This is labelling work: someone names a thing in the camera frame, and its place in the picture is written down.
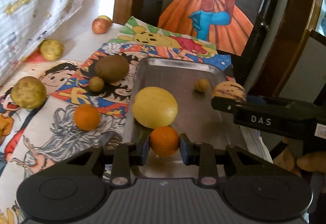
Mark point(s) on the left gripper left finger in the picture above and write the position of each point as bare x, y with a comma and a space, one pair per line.
127, 155

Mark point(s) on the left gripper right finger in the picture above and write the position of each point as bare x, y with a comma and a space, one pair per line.
202, 155

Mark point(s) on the small orange tangerine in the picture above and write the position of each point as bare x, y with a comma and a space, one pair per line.
164, 141

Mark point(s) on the large yellow round fruit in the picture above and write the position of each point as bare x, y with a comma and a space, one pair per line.
154, 107

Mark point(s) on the yellow striped pepino melon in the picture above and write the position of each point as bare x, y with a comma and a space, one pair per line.
229, 90

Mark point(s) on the small brown round fruit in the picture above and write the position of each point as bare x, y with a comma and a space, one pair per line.
202, 85

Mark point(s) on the large brown kiwi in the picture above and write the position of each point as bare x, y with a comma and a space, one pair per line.
112, 68

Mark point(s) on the green yellow mango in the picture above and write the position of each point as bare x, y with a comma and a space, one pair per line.
29, 93

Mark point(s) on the yellow green guava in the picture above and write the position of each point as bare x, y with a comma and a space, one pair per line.
51, 49

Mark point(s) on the person's right hand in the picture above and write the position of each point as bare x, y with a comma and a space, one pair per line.
285, 154

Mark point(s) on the colourful anime drawing mat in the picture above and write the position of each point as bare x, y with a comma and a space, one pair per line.
39, 138

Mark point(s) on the metal baking tray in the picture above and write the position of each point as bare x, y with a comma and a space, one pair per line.
196, 117

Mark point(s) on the Winnie the Pooh drawing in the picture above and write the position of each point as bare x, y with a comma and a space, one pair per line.
137, 31

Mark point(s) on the yellow apple behind red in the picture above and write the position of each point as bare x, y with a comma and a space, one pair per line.
104, 17

